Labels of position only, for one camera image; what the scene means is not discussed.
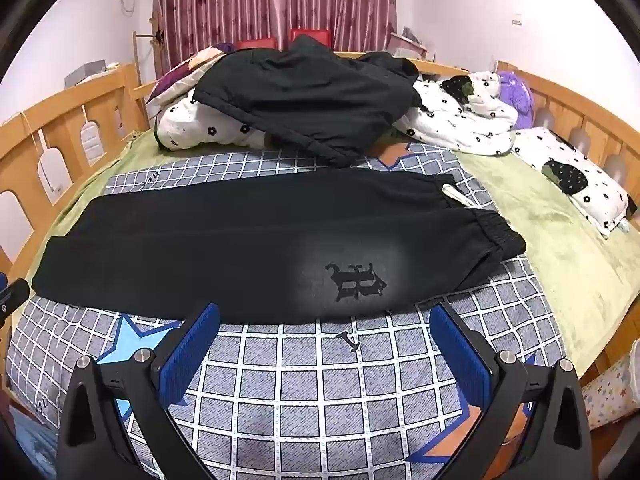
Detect cardboard box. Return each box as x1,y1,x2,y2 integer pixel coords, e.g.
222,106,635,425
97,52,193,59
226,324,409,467
390,27,429,59

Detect purple and cream pillow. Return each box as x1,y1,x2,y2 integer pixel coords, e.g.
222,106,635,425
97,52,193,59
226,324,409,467
150,45,236,107

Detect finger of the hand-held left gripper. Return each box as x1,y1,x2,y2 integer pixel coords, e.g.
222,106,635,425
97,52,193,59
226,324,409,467
0,271,31,333

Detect black clothing pile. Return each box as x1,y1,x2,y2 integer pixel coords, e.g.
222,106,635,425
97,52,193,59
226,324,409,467
192,35,423,168

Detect white floral pillow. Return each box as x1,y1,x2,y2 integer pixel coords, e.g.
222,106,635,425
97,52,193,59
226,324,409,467
512,127,637,238

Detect green bed sheet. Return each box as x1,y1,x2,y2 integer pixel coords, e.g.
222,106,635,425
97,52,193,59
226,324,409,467
10,130,640,376

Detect grey box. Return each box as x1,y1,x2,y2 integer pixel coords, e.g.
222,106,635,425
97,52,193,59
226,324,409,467
65,60,108,89

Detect red box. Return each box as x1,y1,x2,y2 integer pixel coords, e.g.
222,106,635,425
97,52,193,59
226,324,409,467
290,29,331,46
235,37,278,52

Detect purple plush toy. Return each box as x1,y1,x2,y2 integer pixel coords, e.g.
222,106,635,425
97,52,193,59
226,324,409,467
497,71,536,130

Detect wooden coat rack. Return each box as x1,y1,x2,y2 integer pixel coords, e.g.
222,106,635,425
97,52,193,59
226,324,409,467
132,14,167,81

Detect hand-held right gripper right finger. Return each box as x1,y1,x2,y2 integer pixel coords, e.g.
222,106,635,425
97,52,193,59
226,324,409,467
429,301,603,480

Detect grey grid blanket with stars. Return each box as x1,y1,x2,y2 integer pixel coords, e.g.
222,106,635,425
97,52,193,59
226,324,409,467
5,142,571,480

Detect red striped curtain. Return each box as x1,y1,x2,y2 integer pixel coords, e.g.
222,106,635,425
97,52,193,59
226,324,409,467
152,0,398,61

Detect star printed cloth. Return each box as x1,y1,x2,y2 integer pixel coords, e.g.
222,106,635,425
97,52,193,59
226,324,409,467
582,355,640,431

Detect black pants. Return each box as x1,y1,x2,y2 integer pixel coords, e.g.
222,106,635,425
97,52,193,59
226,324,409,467
31,169,527,325

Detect wooden bed frame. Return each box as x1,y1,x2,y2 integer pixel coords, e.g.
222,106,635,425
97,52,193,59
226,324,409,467
0,50,640,391

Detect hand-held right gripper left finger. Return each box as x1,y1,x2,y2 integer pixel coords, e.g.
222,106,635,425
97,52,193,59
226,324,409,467
56,302,223,480

